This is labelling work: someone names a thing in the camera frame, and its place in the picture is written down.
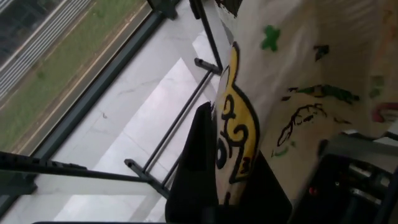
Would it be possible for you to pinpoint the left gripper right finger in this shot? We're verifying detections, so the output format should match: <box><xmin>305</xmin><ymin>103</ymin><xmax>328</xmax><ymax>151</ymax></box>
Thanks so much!
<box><xmin>218</xmin><ymin>152</ymin><xmax>293</xmax><ymax>223</ymax></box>

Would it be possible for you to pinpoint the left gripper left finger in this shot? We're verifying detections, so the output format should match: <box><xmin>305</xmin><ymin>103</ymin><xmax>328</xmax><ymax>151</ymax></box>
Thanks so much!
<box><xmin>164</xmin><ymin>101</ymin><xmax>220</xmax><ymax>223</ymax></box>

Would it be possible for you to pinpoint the cream printed garment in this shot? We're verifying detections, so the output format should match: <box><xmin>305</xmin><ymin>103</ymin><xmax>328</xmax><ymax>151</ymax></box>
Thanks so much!
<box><xmin>213</xmin><ymin>0</ymin><xmax>398</xmax><ymax>206</ymax></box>

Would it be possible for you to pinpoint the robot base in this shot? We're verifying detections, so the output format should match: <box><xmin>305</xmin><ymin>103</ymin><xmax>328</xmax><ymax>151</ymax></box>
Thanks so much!
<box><xmin>287</xmin><ymin>129</ymin><xmax>398</xmax><ymax>224</ymax></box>

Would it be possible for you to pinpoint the black clothes rack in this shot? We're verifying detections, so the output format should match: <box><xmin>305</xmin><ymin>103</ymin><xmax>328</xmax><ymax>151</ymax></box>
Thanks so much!
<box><xmin>0</xmin><ymin>0</ymin><xmax>224</xmax><ymax>200</ymax></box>

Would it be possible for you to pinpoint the window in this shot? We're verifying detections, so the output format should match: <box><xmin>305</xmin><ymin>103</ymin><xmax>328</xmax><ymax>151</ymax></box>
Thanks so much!
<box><xmin>0</xmin><ymin>0</ymin><xmax>183</xmax><ymax>217</ymax></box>

